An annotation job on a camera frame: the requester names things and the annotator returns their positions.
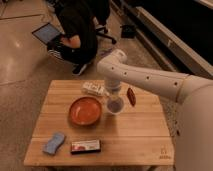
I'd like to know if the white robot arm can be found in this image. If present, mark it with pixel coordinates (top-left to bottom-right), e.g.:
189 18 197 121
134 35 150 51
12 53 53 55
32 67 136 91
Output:
97 49 213 171

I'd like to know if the orange ceramic bowl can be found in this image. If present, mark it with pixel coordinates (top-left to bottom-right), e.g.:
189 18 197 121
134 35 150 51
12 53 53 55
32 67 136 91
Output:
68 96 102 126

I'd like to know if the wooden table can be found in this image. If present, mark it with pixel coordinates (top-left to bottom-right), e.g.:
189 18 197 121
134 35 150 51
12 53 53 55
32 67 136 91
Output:
24 80 174 167

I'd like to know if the red and white box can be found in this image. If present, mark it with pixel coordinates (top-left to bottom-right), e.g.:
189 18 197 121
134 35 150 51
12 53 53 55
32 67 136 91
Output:
71 140 101 154

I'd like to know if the crouching person in black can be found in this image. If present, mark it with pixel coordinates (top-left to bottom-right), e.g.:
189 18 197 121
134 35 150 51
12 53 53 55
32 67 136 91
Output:
47 0 111 76

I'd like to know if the black office chair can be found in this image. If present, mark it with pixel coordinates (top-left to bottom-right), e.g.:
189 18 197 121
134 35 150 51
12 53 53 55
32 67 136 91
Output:
96 26 117 44

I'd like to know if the small black box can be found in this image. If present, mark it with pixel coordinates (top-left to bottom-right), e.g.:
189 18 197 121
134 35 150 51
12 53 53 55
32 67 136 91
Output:
121 25 136 38

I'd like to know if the long wall bench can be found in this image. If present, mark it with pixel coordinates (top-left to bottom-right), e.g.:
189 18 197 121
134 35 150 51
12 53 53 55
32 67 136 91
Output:
111 0 213 79

